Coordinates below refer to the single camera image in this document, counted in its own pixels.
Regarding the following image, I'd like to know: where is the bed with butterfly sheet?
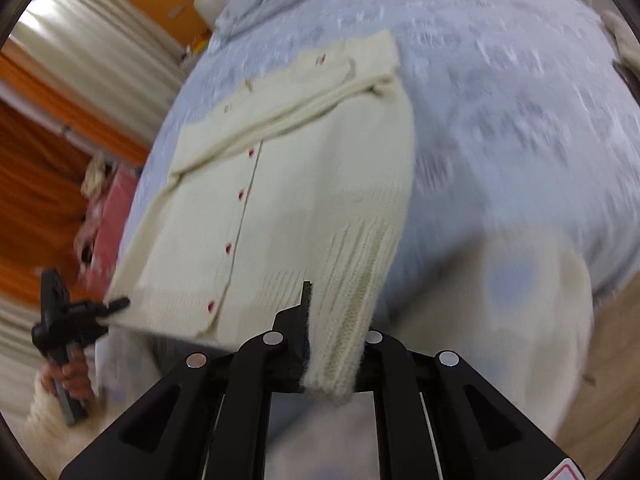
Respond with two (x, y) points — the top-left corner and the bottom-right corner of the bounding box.
(116, 0), (640, 313)

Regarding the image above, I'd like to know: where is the person's left hand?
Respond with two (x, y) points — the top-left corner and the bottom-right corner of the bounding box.
(41, 346), (95, 402)

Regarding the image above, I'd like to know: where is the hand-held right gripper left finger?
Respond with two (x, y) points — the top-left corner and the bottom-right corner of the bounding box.
(59, 281), (314, 480)

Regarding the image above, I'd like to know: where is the white curtain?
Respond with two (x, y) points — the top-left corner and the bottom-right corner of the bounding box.
(9, 0), (188, 147)

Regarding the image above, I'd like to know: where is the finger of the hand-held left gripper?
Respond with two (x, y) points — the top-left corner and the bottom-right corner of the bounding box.
(93, 297), (132, 318)

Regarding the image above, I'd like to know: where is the cream cloth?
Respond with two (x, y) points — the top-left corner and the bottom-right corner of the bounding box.
(81, 154), (120, 197)
(600, 9), (640, 72)

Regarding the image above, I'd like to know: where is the pink floral blanket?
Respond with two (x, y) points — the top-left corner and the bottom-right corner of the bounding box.
(74, 160), (147, 297)

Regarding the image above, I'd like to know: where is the person's left forearm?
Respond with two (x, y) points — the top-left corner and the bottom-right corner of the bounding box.
(21, 377), (118, 468)

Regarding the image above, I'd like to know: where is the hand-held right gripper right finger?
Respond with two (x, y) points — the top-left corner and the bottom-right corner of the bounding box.
(354, 331), (587, 480)

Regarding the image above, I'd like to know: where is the cream knit cardigan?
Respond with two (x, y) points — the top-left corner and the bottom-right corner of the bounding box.
(104, 29), (417, 407)

